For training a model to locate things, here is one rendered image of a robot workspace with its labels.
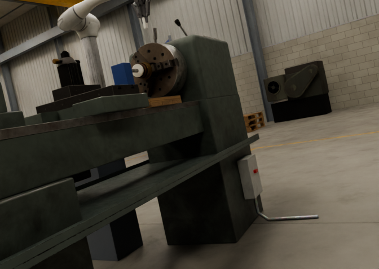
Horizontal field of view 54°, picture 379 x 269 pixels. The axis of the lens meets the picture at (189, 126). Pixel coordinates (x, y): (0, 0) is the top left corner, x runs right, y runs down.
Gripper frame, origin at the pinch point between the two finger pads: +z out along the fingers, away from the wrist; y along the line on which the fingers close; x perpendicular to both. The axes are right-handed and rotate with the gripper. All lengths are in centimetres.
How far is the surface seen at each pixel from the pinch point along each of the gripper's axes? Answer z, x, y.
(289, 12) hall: -186, 1025, -91
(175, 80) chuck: 38.8, -13.0, 19.7
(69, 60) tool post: 25, -71, 2
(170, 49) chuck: 21.8, -12.2, 19.7
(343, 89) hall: 81, 1004, 27
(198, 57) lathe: 27.2, 4.6, 28.5
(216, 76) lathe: 39, 25, 29
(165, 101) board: 50, -37, 25
